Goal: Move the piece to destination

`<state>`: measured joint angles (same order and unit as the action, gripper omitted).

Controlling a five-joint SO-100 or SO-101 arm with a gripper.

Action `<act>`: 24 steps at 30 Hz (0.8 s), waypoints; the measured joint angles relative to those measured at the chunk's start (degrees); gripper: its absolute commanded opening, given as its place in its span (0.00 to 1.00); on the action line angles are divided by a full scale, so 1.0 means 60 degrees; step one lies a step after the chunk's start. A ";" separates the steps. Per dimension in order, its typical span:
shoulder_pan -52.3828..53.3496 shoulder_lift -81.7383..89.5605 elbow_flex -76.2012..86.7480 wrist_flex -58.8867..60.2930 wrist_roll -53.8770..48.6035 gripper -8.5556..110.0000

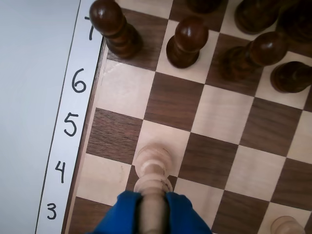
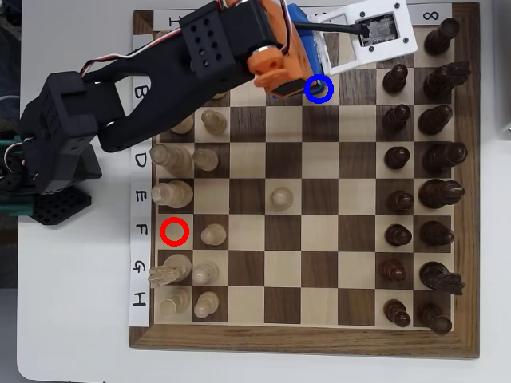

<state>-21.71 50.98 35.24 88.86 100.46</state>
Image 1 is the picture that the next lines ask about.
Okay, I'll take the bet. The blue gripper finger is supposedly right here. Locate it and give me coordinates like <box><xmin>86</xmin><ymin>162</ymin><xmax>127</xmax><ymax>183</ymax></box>
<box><xmin>166</xmin><ymin>191</ymin><xmax>213</xmax><ymax>234</ymax></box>
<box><xmin>92</xmin><ymin>190</ymin><xmax>144</xmax><ymax>234</ymax></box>

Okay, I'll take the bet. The wooden chessboard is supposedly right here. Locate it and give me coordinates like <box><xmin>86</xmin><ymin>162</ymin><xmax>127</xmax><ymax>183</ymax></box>
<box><xmin>60</xmin><ymin>0</ymin><xmax>312</xmax><ymax>234</ymax></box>

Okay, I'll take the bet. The dark wooden chess knight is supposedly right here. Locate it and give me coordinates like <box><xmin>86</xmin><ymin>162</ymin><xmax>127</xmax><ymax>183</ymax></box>
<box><xmin>184</xmin><ymin>0</ymin><xmax>223</xmax><ymax>15</ymax></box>

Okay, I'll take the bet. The dark wooden chess queen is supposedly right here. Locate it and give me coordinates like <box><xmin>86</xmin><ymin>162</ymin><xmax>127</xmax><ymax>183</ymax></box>
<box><xmin>277</xmin><ymin>0</ymin><xmax>312</xmax><ymax>45</ymax></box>

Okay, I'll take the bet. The dark wooden chess pawn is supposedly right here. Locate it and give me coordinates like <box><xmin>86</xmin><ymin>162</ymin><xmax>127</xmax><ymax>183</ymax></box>
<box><xmin>218</xmin><ymin>31</ymin><xmax>289</xmax><ymax>83</ymax></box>
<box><xmin>88</xmin><ymin>0</ymin><xmax>144</xmax><ymax>59</ymax></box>
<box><xmin>166</xmin><ymin>16</ymin><xmax>210</xmax><ymax>69</ymax></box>
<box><xmin>270</xmin><ymin>60</ymin><xmax>312</xmax><ymax>94</ymax></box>

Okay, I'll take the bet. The light wooden chess bishop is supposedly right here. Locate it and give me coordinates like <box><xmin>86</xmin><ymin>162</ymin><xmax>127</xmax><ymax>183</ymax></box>
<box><xmin>134</xmin><ymin>142</ymin><xmax>174</xmax><ymax>234</ymax></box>

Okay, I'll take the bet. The dark wooden chess bishop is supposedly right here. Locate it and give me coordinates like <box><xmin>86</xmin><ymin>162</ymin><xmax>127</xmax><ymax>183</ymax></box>
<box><xmin>234</xmin><ymin>0</ymin><xmax>288</xmax><ymax>35</ymax></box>

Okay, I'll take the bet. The white paper number strip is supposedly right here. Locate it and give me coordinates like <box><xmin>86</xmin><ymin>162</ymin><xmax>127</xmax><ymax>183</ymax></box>
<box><xmin>35</xmin><ymin>0</ymin><xmax>103</xmax><ymax>234</ymax></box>

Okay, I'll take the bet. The light wooden chess pawn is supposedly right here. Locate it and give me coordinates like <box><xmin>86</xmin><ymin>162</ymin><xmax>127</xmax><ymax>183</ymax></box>
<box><xmin>270</xmin><ymin>215</ymin><xmax>306</xmax><ymax>234</ymax></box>

